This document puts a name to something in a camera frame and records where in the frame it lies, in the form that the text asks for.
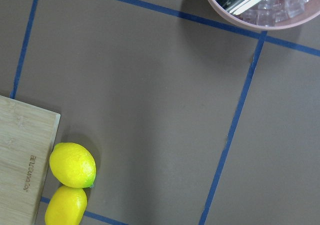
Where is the upper yellow lemon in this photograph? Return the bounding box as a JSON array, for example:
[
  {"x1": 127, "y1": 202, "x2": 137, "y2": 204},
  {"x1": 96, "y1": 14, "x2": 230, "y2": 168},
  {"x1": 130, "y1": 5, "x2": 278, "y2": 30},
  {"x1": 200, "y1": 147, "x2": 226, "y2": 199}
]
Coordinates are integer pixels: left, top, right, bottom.
[{"x1": 49, "y1": 142, "x2": 97, "y2": 188}]

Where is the yellow lemon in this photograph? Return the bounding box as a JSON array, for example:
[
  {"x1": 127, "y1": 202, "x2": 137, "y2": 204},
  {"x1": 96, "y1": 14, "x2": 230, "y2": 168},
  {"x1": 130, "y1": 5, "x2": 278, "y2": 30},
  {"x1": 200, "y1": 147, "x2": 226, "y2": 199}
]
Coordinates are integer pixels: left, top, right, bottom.
[
  {"x1": 44, "y1": 185, "x2": 88, "y2": 225},
  {"x1": 49, "y1": 142, "x2": 97, "y2": 188}
]

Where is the wooden cutting board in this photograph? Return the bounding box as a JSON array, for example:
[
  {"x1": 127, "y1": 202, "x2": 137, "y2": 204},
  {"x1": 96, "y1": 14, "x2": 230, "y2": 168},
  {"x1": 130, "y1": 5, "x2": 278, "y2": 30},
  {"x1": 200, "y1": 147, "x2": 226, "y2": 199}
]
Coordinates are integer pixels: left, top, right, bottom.
[{"x1": 0, "y1": 96, "x2": 61, "y2": 225}]

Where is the lower yellow lemon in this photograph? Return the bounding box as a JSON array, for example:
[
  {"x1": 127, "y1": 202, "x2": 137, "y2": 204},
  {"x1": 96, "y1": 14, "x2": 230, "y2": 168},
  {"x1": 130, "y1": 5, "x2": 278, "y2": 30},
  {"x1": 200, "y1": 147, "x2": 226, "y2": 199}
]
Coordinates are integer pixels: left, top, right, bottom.
[{"x1": 44, "y1": 185, "x2": 88, "y2": 225}]

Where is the pink bowl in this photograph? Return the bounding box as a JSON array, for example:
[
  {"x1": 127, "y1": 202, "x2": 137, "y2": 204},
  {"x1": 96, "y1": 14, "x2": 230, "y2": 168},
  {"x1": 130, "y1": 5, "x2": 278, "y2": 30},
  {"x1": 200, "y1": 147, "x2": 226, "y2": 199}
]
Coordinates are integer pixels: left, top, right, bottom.
[{"x1": 208, "y1": 0, "x2": 320, "y2": 31}]

